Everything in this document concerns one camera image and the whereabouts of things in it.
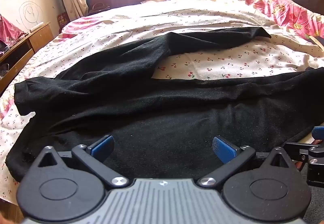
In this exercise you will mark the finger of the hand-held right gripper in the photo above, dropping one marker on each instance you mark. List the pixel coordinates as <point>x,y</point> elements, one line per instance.
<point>307,148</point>

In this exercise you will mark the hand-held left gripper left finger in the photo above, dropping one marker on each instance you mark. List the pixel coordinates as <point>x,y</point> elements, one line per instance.
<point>102,147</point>

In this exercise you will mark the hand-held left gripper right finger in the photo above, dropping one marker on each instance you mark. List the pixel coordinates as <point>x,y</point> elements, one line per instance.
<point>224,148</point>

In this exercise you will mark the black pants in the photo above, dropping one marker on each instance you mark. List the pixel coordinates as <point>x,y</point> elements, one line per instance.
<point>151,112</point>

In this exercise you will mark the bed with floral sheet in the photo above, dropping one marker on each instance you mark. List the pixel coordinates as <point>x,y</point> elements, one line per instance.
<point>215,64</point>

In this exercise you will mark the wooden stick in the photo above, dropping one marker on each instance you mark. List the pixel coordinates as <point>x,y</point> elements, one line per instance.
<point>316,41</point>

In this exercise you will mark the wooden bedside cabinet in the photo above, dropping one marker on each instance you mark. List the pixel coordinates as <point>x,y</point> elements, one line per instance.
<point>22,49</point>

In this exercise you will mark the red bag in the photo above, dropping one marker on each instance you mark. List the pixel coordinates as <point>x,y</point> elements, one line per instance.
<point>63,21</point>

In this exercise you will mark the white paper roll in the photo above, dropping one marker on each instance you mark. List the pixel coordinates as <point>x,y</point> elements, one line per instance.
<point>39,27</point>

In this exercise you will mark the brown handbag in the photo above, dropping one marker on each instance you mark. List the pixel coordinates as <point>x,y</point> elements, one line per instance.
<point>101,6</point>

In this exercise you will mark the pink floral quilt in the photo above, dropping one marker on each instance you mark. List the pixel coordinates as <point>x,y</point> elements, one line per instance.
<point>278,9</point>

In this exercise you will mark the pink patterned cloth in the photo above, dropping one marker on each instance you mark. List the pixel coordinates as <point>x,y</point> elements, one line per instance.
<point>8,33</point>

